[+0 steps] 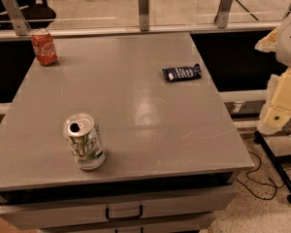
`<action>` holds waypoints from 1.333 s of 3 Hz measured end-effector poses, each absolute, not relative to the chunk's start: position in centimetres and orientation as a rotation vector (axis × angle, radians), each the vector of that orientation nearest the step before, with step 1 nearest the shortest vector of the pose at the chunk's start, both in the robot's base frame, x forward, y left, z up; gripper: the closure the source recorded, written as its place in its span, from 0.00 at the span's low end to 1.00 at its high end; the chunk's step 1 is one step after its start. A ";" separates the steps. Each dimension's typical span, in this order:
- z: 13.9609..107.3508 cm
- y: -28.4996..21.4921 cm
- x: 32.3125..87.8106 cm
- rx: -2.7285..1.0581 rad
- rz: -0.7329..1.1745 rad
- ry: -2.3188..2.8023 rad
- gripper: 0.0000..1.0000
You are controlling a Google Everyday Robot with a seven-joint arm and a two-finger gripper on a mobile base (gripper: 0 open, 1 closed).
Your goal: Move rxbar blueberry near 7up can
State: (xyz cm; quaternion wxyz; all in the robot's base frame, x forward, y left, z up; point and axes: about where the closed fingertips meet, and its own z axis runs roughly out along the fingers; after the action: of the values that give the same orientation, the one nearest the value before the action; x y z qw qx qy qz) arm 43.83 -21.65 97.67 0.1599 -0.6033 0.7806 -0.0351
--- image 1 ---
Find red coca-cola can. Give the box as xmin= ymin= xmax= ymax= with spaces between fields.
xmin=31 ymin=28 xmax=57 ymax=66

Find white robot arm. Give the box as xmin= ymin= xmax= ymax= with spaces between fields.
xmin=255 ymin=13 xmax=291 ymax=135

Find middle metal bracket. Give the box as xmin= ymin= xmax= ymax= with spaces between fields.
xmin=138 ymin=0 xmax=149 ymax=31

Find black cable on floor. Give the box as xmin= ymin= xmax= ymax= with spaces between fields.
xmin=236 ymin=150 xmax=291 ymax=201

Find dark blue rxbar wrapper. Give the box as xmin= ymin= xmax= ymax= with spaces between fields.
xmin=162 ymin=63 xmax=202 ymax=83

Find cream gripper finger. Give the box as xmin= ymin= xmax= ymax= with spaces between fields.
xmin=254 ymin=26 xmax=279 ymax=52

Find right metal bracket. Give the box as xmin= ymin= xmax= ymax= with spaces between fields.
xmin=214 ymin=0 xmax=233 ymax=28

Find metal bracket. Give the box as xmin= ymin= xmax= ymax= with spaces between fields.
xmin=138 ymin=0 xmax=149 ymax=31
xmin=1 ymin=0 xmax=30 ymax=36
xmin=214 ymin=0 xmax=233 ymax=28

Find grey drawer with black handle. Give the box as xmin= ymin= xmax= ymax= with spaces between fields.
xmin=0 ymin=185 xmax=238 ymax=229

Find silver green 7up can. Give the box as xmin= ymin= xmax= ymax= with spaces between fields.
xmin=63 ymin=113 xmax=106 ymax=171

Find black office chair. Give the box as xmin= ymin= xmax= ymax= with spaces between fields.
xmin=0 ymin=0 xmax=56 ymax=30

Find black floor stand bar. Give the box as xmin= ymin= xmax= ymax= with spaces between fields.
xmin=254 ymin=131 xmax=291 ymax=204

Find left metal bracket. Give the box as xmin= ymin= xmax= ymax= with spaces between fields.
xmin=1 ymin=0 xmax=30 ymax=36

